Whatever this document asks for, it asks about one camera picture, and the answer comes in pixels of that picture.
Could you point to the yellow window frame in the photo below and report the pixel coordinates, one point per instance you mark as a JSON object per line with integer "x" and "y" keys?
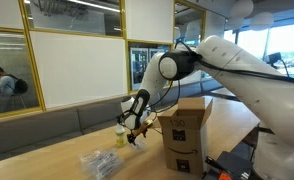
{"x": 34, "y": 66}

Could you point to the black camera on stand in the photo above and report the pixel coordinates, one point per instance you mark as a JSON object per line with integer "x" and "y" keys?
{"x": 274, "y": 57}

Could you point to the brown cardboard box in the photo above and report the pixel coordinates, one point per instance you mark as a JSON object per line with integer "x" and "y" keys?
{"x": 183, "y": 146}

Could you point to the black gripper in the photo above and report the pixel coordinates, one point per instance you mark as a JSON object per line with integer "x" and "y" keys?
{"x": 131, "y": 134}

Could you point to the small clear plastic bag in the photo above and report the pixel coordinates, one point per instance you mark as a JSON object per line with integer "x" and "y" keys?
{"x": 139, "y": 145}

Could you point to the small spray bottle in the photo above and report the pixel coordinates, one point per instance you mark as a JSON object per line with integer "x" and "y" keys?
{"x": 120, "y": 138}

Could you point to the wooden background table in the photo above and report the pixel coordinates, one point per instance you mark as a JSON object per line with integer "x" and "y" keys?
{"x": 222, "y": 93}

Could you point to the white round pendant lamp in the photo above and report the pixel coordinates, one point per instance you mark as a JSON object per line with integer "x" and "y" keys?
{"x": 242, "y": 8}
{"x": 262, "y": 20}

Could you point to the white framed glass door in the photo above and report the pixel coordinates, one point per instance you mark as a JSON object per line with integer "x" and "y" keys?
{"x": 138, "y": 66}

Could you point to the black case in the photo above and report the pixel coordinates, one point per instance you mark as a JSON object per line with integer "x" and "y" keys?
{"x": 237, "y": 165}

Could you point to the seated person grey shirt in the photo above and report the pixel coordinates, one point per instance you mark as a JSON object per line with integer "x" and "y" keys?
{"x": 5, "y": 85}

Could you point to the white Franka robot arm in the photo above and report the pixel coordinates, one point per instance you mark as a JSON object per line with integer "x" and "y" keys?
{"x": 253, "y": 93}

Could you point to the clear plastic bag blue print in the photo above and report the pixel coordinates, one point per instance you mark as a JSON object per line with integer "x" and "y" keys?
{"x": 102, "y": 164}

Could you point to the grey upholstered bench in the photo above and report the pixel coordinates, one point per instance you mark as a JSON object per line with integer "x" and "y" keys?
{"x": 37, "y": 130}

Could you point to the orange black hand tool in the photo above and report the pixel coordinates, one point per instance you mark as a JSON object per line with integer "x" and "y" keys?
{"x": 224, "y": 176}

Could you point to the black backpack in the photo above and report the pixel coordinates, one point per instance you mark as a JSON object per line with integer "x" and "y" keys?
{"x": 20, "y": 86}

